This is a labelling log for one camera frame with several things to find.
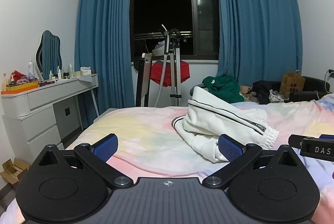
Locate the patterned white cloth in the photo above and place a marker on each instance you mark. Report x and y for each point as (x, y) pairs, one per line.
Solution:
(276, 96)

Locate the white spray bottle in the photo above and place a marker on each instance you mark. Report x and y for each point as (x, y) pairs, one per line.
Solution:
(30, 69)

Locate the black clothes pile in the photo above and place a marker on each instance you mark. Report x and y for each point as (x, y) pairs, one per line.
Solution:
(263, 89)

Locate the white tissue box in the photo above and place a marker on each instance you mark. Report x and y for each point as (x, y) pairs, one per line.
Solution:
(85, 71)

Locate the brown paper bag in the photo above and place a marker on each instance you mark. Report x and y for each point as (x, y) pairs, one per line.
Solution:
(292, 83)

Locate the white pants with black stripe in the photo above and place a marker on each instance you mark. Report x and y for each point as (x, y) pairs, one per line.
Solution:
(221, 119)

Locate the pastel bed sheet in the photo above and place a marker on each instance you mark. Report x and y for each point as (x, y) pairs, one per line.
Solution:
(141, 132)

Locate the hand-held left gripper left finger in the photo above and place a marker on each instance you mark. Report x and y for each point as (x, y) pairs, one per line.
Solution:
(105, 147)

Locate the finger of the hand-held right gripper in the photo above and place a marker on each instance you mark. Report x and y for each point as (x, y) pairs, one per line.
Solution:
(294, 141)

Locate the black sofa chair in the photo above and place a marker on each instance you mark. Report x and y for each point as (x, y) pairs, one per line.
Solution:
(313, 87)

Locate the garment steamer stand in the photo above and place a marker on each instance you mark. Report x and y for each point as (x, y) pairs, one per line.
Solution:
(175, 56)

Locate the red garment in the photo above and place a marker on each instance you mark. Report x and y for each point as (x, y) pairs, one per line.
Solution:
(182, 72)

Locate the red pouch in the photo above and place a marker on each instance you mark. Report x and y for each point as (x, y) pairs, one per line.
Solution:
(18, 74)

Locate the purple scrunchie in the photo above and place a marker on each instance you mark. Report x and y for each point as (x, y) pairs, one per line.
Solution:
(26, 80)

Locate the green garment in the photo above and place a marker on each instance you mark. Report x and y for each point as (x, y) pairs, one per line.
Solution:
(221, 87)

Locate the orange flat box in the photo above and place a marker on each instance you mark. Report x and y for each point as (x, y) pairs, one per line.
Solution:
(22, 87)

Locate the dark window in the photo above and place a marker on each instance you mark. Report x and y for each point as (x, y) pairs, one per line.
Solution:
(161, 4)

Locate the wavy framed mirror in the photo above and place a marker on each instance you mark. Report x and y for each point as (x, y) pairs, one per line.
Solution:
(51, 55)

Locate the white folded frame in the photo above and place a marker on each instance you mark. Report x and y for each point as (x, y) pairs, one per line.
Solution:
(143, 77)

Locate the cardboard box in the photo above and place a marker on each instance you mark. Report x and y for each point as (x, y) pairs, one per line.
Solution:
(14, 170)

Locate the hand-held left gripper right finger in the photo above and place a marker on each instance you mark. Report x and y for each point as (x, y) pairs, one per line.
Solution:
(229, 148)

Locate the white dressing table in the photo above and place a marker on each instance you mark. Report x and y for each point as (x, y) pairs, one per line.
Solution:
(44, 109)

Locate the blue curtain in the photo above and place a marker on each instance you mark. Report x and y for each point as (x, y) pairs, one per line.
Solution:
(255, 25)
(104, 43)

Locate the white pump bottle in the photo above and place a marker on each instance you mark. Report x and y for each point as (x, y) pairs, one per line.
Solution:
(70, 70)

